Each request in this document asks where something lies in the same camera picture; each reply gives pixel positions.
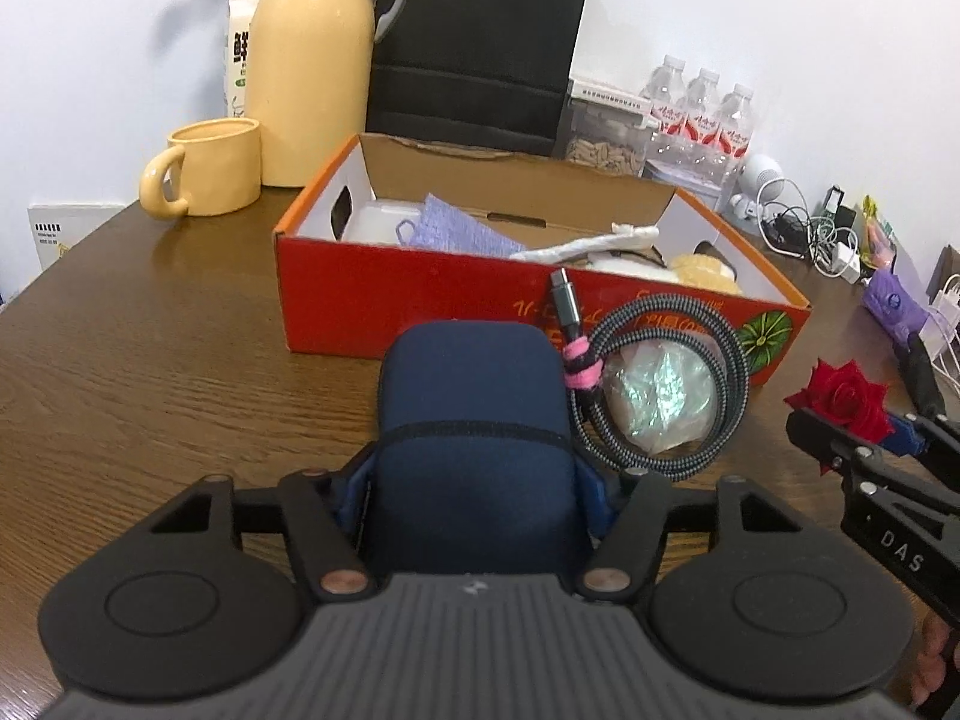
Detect red rose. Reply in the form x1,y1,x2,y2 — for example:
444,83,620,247
784,359,895,445

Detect navy blue pouch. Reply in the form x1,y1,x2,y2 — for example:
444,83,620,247
364,320,590,575

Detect yellow white plush toy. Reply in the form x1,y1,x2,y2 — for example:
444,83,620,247
669,241,742,296

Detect purple cloth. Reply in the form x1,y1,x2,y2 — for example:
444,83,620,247
395,193,526,259

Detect white cloth bag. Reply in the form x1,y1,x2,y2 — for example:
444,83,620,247
509,223,659,265

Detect clear plastic swab box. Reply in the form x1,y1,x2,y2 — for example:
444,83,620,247
340,200,423,247

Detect person's hand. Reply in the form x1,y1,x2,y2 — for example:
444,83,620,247
910,611,958,709

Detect iridescent round compact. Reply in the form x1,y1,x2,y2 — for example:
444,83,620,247
604,340,718,455

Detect purple pouch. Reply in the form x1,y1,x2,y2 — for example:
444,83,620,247
862,268,929,346

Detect orange red cardboard box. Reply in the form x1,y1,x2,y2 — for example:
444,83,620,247
274,135,811,383

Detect middle water bottle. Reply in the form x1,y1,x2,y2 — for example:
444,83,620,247
682,68,721,169

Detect water bottle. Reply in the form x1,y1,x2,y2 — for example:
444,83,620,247
682,68,721,169
644,55,685,166
711,85,757,190

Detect right water bottle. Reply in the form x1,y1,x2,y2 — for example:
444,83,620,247
711,85,757,190

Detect left water bottle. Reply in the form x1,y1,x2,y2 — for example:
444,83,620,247
644,55,685,166

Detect clear seed container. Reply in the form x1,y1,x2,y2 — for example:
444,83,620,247
553,76,658,177

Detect yellow ceramic mug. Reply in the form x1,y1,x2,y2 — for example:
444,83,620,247
139,117,262,220

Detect yellow thermos jug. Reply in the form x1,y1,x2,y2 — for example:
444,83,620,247
245,0,407,188

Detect black paper bag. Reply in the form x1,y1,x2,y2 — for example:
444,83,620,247
366,0,586,156

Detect white milk carton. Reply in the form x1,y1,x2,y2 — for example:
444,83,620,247
223,0,259,117

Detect braided coiled usb cable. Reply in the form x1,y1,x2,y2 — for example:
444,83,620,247
548,266,752,481

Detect tangled chargers and cables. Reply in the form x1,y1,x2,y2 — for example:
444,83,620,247
760,182,875,285

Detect white round camera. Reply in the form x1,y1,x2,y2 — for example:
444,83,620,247
731,153,786,220

